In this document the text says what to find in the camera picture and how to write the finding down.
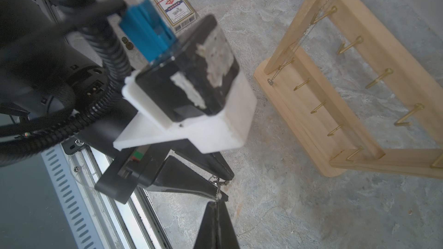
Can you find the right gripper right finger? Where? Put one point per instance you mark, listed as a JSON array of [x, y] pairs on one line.
[[226, 237]]

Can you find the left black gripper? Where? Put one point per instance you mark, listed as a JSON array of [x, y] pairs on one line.
[[150, 168]]

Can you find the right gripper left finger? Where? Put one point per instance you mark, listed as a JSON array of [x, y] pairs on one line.
[[206, 238]]

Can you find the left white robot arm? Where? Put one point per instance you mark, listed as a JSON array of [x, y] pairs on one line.
[[67, 79]]

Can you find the wooden jewelry display stand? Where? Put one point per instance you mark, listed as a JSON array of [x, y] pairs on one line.
[[358, 86]]

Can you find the white ventilation grille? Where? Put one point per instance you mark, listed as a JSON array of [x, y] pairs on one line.
[[78, 201]]

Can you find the small card box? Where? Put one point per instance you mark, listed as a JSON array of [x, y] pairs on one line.
[[178, 13]]

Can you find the aluminium mounting rail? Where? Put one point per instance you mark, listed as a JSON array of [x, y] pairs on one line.
[[133, 225]]

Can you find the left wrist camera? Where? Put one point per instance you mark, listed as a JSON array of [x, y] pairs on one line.
[[192, 87]]

